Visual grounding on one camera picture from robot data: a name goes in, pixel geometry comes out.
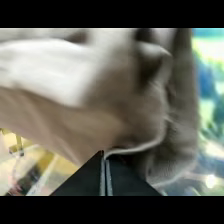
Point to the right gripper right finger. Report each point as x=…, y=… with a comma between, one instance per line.
x=128, y=181

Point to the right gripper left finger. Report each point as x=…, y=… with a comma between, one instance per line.
x=87, y=180

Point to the brown T-shirt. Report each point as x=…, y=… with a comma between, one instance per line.
x=100, y=86

